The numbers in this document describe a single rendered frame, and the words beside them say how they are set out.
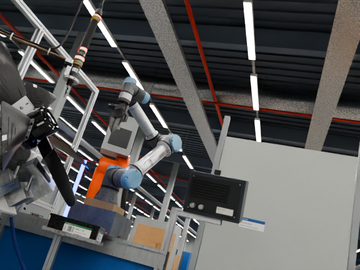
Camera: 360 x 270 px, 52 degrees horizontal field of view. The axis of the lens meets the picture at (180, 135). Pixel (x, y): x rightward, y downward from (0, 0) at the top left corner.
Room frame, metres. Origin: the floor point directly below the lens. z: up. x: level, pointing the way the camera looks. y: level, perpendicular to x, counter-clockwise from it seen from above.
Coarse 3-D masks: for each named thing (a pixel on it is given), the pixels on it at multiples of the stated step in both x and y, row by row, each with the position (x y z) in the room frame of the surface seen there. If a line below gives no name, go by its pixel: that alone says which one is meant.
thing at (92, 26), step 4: (92, 20) 1.53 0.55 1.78; (96, 20) 1.53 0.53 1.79; (92, 24) 1.53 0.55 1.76; (96, 24) 1.54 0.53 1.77; (88, 28) 1.54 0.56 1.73; (92, 28) 1.53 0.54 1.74; (88, 32) 1.53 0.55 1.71; (92, 32) 1.54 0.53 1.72; (88, 36) 1.53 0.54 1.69; (92, 36) 1.55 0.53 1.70; (84, 40) 1.53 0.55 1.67; (88, 40) 1.54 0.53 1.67; (84, 44) 1.53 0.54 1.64; (88, 44) 1.54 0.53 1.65
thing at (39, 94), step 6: (30, 84) 1.62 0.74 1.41; (30, 90) 1.59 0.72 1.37; (36, 90) 1.61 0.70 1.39; (42, 90) 1.65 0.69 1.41; (30, 96) 1.55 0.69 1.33; (36, 96) 1.57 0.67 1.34; (42, 96) 1.59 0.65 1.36; (48, 96) 1.63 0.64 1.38; (54, 96) 1.67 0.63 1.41; (36, 102) 1.54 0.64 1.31; (42, 102) 1.55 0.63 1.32; (48, 102) 1.58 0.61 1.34
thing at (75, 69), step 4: (100, 8) 1.54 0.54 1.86; (96, 12) 1.53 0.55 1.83; (100, 12) 1.54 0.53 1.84; (76, 64) 1.53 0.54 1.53; (72, 68) 1.53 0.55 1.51; (76, 68) 1.53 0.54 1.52; (72, 72) 1.53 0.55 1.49; (76, 72) 1.54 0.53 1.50; (76, 76) 1.55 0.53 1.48; (68, 80) 1.54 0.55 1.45; (68, 84) 1.54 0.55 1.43
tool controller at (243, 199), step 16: (192, 176) 1.64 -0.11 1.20; (208, 176) 1.61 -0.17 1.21; (224, 176) 1.59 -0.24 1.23; (192, 192) 1.65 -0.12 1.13; (208, 192) 1.62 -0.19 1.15; (224, 192) 1.60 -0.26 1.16; (240, 192) 1.57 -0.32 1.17; (192, 208) 1.66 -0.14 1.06; (208, 208) 1.64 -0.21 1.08; (224, 208) 1.61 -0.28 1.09; (240, 208) 1.59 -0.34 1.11
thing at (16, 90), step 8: (0, 48) 1.29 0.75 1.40; (0, 56) 1.29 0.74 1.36; (8, 56) 1.32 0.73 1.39; (0, 64) 1.29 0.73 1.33; (8, 64) 1.32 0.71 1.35; (0, 72) 1.29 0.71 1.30; (8, 72) 1.32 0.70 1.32; (16, 72) 1.34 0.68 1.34; (0, 80) 1.30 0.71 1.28; (8, 80) 1.32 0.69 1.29; (16, 80) 1.35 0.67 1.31; (0, 88) 1.31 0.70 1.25; (8, 88) 1.33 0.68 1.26; (16, 88) 1.35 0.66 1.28; (24, 88) 1.38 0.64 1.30; (0, 96) 1.32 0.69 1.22; (8, 96) 1.34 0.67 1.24; (16, 96) 1.36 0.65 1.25
